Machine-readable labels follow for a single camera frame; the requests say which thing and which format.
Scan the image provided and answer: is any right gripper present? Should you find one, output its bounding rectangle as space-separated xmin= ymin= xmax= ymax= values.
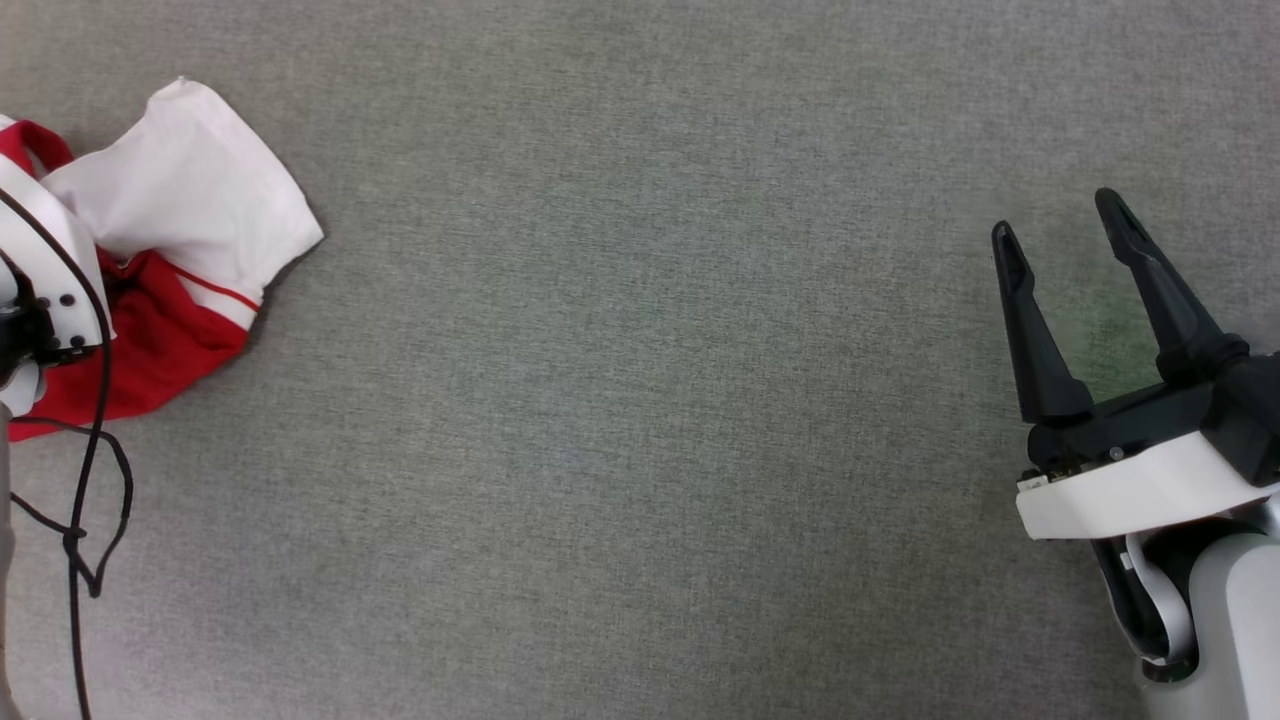
xmin=992 ymin=188 xmax=1280 ymax=542

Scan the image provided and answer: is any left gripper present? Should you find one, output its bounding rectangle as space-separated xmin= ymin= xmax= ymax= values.
xmin=0 ymin=155 xmax=114 ymax=417

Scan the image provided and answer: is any red and white basketball jersey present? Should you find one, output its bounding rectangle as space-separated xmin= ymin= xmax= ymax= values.
xmin=0 ymin=77 xmax=325 ymax=442

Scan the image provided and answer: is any grey fabric sofa cushion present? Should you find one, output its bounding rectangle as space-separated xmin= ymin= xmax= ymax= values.
xmin=0 ymin=0 xmax=1280 ymax=720

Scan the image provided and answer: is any white right arm cable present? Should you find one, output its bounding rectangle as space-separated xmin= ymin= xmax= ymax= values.
xmin=1125 ymin=530 xmax=1198 ymax=667

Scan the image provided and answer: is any thin black camera cable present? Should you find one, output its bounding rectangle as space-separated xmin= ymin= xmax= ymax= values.
xmin=0 ymin=188 xmax=135 ymax=720

